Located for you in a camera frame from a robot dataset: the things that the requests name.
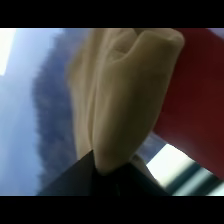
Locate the beige garment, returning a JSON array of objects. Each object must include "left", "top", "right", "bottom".
[{"left": 65, "top": 27, "right": 186, "bottom": 186}]

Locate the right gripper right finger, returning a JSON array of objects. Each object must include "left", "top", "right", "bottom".
[{"left": 109, "top": 162, "right": 172, "bottom": 197}]

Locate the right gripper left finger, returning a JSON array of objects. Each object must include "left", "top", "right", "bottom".
[{"left": 37, "top": 149, "right": 101, "bottom": 197}]

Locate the red garment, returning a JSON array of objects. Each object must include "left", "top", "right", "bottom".
[{"left": 151, "top": 27, "right": 224, "bottom": 181}]

